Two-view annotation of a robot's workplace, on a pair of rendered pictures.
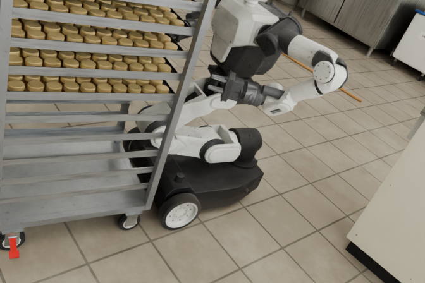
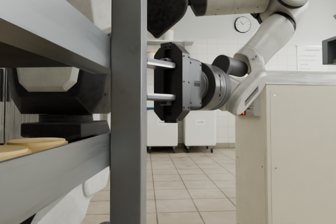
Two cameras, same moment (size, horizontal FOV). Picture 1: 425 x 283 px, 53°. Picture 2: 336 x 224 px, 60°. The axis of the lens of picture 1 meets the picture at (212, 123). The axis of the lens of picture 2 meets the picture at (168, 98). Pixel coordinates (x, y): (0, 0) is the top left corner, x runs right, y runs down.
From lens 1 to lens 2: 1.42 m
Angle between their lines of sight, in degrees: 54
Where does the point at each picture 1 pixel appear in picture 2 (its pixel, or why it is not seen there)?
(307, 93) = (283, 36)
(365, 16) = not seen: hidden behind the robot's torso
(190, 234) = not seen: outside the picture
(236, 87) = (194, 72)
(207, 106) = (80, 199)
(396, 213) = (295, 192)
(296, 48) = not seen: outside the picture
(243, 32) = (104, 1)
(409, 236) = (316, 203)
